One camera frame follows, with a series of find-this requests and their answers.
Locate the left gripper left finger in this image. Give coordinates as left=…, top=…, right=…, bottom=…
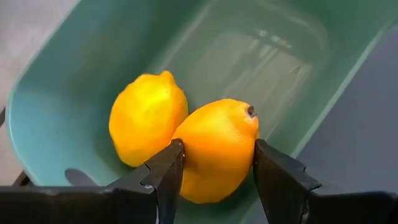
left=0, top=138, right=186, bottom=224

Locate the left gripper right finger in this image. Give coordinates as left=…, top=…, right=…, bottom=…
left=252, top=138, right=398, bottom=224

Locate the yellow lemon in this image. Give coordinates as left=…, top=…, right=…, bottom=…
left=171, top=98, right=260, bottom=205
left=108, top=70, right=189, bottom=168

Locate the teal green plastic basket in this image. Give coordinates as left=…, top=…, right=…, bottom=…
left=5, top=0, right=398, bottom=224

